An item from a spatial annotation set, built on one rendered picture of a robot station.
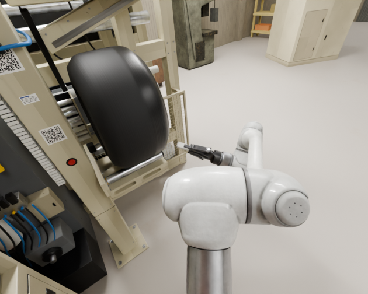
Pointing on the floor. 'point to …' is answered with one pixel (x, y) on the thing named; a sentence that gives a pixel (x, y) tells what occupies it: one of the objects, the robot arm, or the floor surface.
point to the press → (193, 32)
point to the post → (15, 104)
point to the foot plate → (131, 249)
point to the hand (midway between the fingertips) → (183, 146)
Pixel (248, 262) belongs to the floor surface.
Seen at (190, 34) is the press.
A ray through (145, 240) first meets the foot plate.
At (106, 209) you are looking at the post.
